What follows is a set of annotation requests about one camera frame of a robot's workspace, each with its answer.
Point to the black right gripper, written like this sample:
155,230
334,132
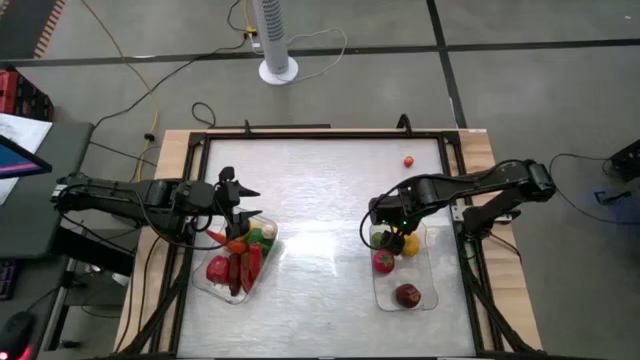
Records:
392,207

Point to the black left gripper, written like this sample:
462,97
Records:
224,200

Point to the green lime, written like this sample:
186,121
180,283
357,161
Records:
376,239

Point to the orange yellow citrus fruit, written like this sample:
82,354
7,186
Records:
411,245

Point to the pale yellow toy vegetable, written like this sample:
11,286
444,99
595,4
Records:
254,223

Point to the red tomato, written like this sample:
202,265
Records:
383,261

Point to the white garlic bulb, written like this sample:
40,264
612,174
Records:
268,231

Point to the green bell pepper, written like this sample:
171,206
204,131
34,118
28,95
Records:
257,239

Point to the orange carrot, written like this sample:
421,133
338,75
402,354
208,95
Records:
230,244

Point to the dark red apple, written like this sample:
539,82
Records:
408,295

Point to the red chili pepper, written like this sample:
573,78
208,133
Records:
255,260

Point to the red bell pepper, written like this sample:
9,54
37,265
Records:
218,269

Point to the red green long pepper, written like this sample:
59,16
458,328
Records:
245,275

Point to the dark maroon chili pepper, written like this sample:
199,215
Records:
234,274

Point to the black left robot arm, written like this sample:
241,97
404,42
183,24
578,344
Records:
125,200

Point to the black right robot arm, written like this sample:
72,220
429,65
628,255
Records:
490,182

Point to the clear plastic bin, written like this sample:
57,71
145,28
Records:
415,272
265,280

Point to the white tower fan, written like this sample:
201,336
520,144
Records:
272,35

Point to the grey desk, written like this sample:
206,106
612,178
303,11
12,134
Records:
45,220

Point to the laptop screen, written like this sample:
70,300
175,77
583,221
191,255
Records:
17,162

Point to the white paper sheet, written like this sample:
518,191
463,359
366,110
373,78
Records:
25,130

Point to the red crate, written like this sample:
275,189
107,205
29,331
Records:
22,95

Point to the black keyboard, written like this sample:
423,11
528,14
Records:
6,279

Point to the black computer mouse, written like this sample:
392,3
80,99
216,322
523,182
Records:
15,335

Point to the dark rug orange edge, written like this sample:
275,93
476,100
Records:
22,25

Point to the black frame loop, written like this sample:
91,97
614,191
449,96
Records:
246,126
405,120

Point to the black table frame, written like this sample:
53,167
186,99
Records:
325,135

